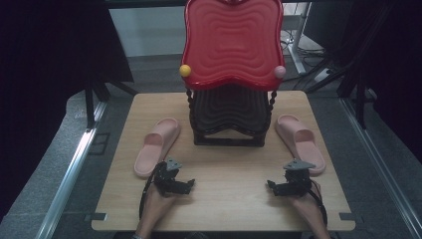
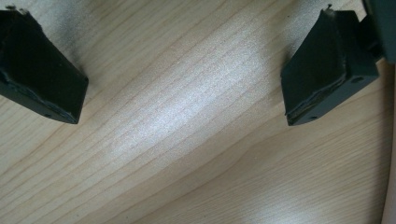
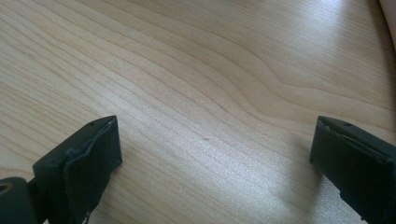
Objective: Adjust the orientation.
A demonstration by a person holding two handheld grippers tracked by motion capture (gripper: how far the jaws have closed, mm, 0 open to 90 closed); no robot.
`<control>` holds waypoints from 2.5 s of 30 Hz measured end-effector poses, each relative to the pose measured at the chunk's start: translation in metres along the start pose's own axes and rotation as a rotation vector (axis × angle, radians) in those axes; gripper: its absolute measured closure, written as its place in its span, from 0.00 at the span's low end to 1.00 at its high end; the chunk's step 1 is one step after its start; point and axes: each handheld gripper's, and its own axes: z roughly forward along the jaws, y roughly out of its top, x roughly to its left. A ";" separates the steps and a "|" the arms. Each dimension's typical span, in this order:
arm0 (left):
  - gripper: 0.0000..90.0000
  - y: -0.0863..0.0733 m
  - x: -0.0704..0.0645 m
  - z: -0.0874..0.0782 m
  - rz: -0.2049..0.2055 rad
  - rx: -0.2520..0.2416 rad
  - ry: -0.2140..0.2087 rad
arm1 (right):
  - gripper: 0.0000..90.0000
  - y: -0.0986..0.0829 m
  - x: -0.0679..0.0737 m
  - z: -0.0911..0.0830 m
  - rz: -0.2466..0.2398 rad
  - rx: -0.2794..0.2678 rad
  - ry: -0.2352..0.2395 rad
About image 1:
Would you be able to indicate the black table bracket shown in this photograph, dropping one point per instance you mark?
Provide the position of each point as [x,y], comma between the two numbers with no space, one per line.
[351,217]
[96,217]

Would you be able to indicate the person's left hand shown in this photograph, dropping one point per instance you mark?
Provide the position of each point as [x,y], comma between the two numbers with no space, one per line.
[157,204]

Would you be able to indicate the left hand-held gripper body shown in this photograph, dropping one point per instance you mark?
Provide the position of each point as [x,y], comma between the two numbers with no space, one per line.
[166,176]

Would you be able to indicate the black curtain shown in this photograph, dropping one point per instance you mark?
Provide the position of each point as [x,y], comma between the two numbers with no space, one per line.
[394,66]
[49,66]

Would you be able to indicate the white metal desk leg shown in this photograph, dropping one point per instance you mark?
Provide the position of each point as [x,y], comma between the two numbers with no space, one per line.
[297,43]

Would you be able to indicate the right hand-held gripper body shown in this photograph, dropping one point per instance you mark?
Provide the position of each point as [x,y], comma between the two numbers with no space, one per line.
[298,181]

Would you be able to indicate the pink rubber slipper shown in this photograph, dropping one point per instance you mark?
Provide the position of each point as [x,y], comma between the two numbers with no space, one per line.
[156,147]
[302,142]

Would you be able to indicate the aluminium floor rail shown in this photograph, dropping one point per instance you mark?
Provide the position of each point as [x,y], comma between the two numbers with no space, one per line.
[73,172]
[381,166]

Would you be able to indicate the red and black shoe rack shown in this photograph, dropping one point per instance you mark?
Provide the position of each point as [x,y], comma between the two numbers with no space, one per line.
[232,46]

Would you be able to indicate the person's right hand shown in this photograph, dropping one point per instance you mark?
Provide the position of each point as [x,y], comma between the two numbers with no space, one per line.
[308,205]

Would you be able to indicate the black tripod stand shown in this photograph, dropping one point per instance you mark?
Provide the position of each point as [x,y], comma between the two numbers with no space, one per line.
[89,103]

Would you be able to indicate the black metal stand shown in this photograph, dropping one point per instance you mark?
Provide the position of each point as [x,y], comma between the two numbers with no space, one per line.
[360,99]

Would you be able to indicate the white power strip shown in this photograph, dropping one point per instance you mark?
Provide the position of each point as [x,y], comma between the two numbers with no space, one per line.
[321,75]

